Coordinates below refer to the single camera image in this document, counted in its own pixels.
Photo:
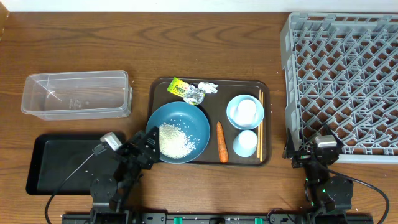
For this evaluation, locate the yellow foil snack wrapper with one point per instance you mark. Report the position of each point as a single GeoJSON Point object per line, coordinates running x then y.
{"type": "Point", "coordinates": [190, 94]}

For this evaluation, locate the clear plastic bin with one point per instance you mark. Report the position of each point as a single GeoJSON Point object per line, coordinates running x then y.
{"type": "Point", "coordinates": [77, 95]}

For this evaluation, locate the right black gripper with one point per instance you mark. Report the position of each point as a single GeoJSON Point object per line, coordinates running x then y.
{"type": "Point", "coordinates": [301, 157]}

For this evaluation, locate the grey dishwasher rack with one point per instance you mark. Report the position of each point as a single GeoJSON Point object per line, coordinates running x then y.
{"type": "Point", "coordinates": [341, 70]}

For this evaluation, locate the black plastic tray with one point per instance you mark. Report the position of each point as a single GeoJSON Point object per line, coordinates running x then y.
{"type": "Point", "coordinates": [56, 156]}

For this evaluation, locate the orange carrot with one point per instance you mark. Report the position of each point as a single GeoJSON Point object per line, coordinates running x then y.
{"type": "Point", "coordinates": [222, 149]}

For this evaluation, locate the wooden chopstick right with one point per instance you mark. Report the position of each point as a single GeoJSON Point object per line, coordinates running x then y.
{"type": "Point", "coordinates": [261, 129]}

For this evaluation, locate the pile of white rice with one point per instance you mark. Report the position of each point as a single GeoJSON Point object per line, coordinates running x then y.
{"type": "Point", "coordinates": [174, 143]}

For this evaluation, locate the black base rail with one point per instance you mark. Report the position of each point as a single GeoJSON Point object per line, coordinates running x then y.
{"type": "Point", "coordinates": [162, 218]}

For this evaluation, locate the light blue bowl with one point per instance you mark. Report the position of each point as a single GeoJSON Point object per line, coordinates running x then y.
{"type": "Point", "coordinates": [232, 109]}

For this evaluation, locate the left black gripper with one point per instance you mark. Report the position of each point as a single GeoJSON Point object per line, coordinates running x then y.
{"type": "Point", "coordinates": [130, 155]}

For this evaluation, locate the white cup in bowl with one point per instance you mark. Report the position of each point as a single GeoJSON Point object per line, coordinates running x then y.
{"type": "Point", "coordinates": [246, 111]}

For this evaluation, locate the light blue cup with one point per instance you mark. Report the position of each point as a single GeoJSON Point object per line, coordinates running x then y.
{"type": "Point", "coordinates": [245, 143]}

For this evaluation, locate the dark brown serving tray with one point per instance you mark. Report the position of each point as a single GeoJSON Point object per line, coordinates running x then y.
{"type": "Point", "coordinates": [214, 107]}

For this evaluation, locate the dark blue plate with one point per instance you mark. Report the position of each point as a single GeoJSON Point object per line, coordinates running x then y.
{"type": "Point", "coordinates": [192, 122]}

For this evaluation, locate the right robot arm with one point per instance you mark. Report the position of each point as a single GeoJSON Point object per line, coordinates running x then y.
{"type": "Point", "coordinates": [330, 196]}

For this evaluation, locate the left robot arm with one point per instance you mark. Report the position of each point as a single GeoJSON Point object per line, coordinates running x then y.
{"type": "Point", "coordinates": [111, 192]}

